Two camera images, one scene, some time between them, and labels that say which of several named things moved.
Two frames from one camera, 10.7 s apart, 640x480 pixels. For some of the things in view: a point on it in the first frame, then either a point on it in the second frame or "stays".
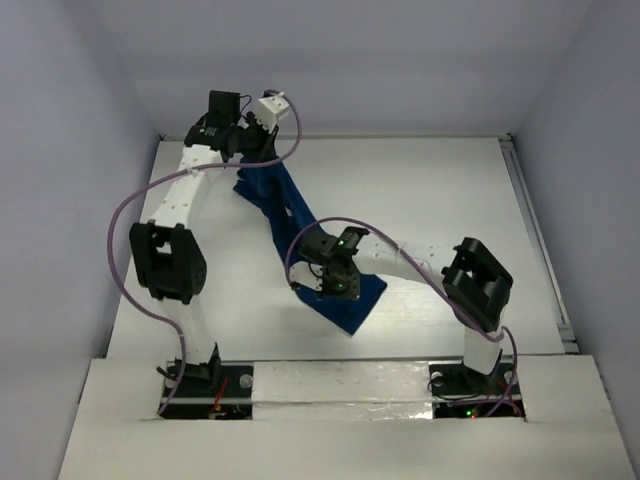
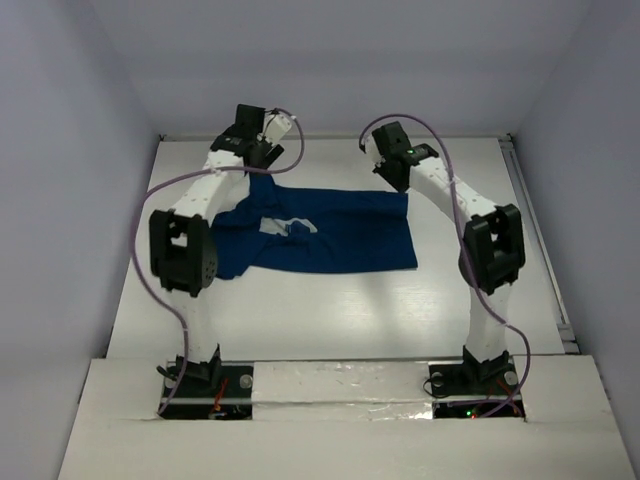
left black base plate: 230,397 stays
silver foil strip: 341,390 stays
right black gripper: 351,294 → 398,185
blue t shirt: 291,223 → 355,230
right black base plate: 459,391 stays
